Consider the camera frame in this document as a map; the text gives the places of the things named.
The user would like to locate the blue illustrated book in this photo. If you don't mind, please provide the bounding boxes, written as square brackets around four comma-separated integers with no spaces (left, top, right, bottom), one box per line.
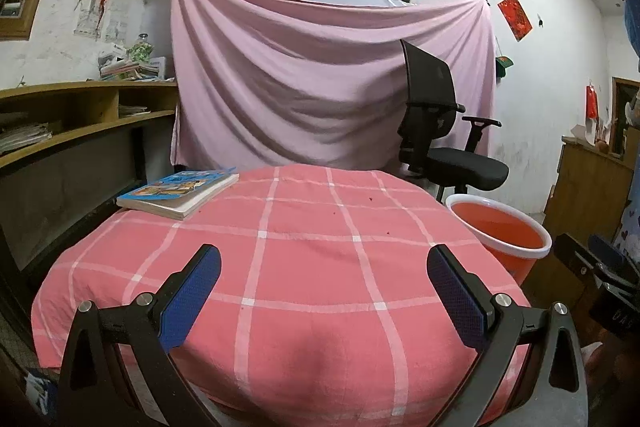
[116,167,240,221]

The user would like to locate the pink plaid tablecloth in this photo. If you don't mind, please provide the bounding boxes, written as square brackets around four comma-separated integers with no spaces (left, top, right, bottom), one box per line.
[31,164,533,425]

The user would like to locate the wooden door frame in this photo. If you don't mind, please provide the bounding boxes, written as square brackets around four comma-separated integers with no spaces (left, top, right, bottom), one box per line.
[611,77,640,158]

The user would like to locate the stack of books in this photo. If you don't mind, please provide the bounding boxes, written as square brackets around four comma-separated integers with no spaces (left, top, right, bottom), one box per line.
[98,49,168,82]

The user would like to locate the wooden desk with shelves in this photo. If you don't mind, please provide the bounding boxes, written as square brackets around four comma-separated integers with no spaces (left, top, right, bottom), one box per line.
[0,79,180,278]

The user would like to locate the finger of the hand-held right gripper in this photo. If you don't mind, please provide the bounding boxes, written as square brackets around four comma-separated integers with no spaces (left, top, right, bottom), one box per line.
[589,234,640,280]
[555,233,608,290]

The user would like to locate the wooden cabinet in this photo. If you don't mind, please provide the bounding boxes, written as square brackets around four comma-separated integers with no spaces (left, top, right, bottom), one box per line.
[542,135,640,248]

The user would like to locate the black office chair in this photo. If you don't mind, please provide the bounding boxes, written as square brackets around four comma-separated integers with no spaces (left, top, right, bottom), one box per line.
[398,39,510,202]

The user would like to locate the white wall calendar sheets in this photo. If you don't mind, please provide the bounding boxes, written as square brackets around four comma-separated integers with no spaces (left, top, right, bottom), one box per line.
[74,0,132,42]

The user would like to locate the pink hanging sheet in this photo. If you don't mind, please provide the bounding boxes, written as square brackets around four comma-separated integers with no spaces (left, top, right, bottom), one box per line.
[170,0,497,180]

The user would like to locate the dark blue cloth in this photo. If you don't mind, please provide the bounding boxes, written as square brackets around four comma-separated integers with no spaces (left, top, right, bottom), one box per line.
[612,0,640,72]

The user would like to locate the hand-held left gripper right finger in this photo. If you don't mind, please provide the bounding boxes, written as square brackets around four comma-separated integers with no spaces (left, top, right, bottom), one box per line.
[426,244,590,427]

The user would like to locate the orange bucket with white rim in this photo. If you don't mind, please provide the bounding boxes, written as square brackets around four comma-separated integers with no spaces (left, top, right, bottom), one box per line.
[445,193,553,288]

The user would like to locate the red paper wall decoration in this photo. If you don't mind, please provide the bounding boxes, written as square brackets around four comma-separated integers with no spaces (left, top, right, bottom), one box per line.
[497,0,534,42]

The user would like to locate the glass jar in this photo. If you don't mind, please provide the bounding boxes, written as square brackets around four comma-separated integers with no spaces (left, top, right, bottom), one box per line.
[127,33,153,62]

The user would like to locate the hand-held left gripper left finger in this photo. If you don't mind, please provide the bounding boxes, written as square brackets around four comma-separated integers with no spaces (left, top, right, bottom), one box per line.
[59,243,222,427]

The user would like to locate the large pile of papers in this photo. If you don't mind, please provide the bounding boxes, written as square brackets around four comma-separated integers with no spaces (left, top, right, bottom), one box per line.
[0,122,53,156]

